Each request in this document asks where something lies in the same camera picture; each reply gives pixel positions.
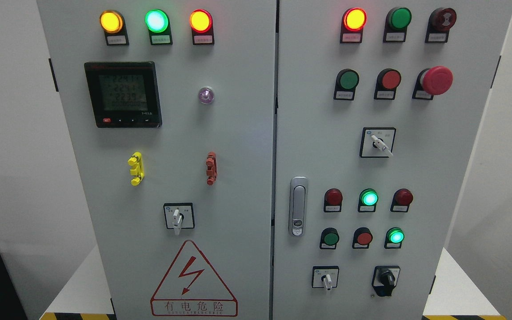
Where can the white-lever rotary selector switch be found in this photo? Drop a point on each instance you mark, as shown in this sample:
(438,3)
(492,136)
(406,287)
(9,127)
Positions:
(179,216)

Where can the grey electrical control cabinet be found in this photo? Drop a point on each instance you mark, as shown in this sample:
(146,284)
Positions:
(273,69)

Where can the red-brown terminal connector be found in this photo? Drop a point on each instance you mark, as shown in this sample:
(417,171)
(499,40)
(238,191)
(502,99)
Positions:
(211,171)

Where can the small purple clear lamp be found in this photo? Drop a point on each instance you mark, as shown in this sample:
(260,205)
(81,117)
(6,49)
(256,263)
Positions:
(206,95)

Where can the dark red lamp left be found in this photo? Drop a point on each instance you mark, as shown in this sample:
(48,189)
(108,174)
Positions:
(333,200)

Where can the dark red lamp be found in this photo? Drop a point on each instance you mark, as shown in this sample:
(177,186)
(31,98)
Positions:
(402,200)
(333,200)

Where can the green push button lower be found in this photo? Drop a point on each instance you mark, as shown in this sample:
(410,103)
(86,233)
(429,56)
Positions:
(329,238)

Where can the green push button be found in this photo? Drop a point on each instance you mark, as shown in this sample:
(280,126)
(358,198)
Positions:
(345,84)
(329,238)

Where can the lit green lamp middle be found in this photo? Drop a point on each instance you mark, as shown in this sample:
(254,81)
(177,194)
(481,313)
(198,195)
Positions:
(367,200)

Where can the yellow terminal connector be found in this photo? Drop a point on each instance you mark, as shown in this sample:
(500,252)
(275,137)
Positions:
(136,168)

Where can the green push button upper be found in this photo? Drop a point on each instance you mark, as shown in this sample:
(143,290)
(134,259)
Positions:
(345,84)

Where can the upper right rotary selector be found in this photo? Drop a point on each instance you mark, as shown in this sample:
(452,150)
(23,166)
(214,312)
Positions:
(377,142)

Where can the red push button lower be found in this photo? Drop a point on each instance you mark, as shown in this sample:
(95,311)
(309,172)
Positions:
(362,238)

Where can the red push button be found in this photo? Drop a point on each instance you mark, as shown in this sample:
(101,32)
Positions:
(362,238)
(386,84)

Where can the red electrical hazard sticker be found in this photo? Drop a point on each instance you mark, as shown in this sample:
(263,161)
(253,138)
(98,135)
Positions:
(192,287)

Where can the black digital power meter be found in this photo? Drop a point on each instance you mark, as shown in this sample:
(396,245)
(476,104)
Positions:
(124,94)

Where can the lit red-orange indicator lamp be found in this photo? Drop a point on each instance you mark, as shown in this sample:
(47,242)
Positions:
(201,24)

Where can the dark red lamp right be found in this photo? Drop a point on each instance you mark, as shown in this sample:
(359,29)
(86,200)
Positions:
(402,200)

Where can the red push button upper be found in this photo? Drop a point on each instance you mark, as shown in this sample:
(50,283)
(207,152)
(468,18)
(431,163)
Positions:
(386,84)

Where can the lit green button lower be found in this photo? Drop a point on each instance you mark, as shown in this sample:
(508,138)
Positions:
(394,238)

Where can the lit green indicator lamp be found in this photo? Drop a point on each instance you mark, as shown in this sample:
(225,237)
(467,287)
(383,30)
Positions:
(159,28)

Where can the lit red lamp right door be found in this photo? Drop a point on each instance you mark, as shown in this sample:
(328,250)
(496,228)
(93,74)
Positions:
(352,25)

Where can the red mushroom emergency stop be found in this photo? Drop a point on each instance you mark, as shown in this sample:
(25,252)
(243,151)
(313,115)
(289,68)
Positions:
(431,82)

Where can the yellow indicator lamp top left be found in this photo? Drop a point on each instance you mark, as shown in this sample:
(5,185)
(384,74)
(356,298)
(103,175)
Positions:
(114,27)

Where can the unlit green lamp top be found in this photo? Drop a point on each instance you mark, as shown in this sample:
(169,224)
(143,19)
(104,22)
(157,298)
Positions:
(395,28)

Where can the dark red buzzer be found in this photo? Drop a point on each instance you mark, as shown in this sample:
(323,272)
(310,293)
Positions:
(439,23)

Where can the silver door latch handle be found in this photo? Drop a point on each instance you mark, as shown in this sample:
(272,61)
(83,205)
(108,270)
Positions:
(298,202)

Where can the lower white-lever selector switch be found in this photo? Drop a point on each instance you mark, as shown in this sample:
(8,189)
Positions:
(325,277)

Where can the black knob selector switch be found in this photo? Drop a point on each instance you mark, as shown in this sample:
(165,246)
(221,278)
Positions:
(384,279)

